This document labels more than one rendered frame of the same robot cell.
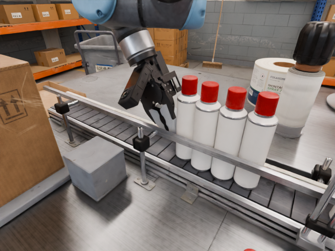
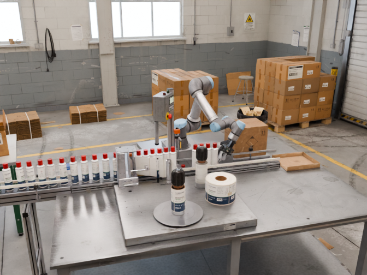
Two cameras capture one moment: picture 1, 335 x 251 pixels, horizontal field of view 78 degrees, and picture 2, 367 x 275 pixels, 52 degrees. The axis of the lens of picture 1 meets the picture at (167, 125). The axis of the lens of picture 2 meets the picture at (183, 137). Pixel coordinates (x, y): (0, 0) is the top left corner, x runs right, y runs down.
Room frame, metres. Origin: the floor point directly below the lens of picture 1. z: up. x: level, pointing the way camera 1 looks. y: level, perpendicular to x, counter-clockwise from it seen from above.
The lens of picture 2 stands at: (2.00, -2.28, 2.13)
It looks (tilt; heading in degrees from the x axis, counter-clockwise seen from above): 20 degrees down; 130
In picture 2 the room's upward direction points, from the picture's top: straight up
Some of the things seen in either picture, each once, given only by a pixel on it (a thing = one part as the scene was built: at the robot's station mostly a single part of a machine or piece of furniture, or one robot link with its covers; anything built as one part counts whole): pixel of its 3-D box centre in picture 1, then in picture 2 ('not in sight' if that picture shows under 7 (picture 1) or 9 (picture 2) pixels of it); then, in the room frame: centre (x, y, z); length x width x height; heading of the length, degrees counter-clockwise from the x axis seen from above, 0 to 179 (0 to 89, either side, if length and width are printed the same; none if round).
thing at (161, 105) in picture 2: not in sight; (163, 106); (0.13, -0.31, 1.38); 0.17 x 0.10 x 0.19; 111
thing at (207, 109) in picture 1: (205, 128); (207, 155); (0.38, -0.08, 0.98); 0.05 x 0.05 x 0.20
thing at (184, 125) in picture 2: not in sight; (180, 127); (-0.03, 0.06, 1.09); 0.13 x 0.12 x 0.14; 81
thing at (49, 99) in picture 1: (39, 99); (295, 161); (0.82, 0.56, 0.85); 0.30 x 0.26 x 0.04; 56
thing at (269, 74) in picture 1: (279, 83); (220, 187); (0.73, -0.42, 0.95); 0.20 x 0.20 x 0.14
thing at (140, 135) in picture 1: (148, 152); not in sight; (0.38, 0.05, 0.91); 0.07 x 0.03 x 0.16; 146
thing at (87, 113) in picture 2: not in sight; (87, 113); (-3.83, 1.77, 0.11); 0.65 x 0.54 x 0.22; 60
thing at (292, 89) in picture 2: not in sight; (293, 91); (-0.81, 4.05, 0.57); 1.20 x 0.85 x 1.14; 65
